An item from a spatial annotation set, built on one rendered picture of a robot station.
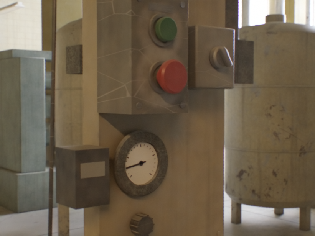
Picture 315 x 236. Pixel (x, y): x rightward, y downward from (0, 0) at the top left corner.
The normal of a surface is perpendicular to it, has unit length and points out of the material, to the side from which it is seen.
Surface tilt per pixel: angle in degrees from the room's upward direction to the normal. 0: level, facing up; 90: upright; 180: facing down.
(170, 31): 90
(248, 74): 90
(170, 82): 90
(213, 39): 90
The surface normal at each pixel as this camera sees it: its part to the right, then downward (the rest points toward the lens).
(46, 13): -0.78, 0.03
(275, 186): -0.18, 0.04
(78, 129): -0.54, 0.04
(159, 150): 0.62, 0.04
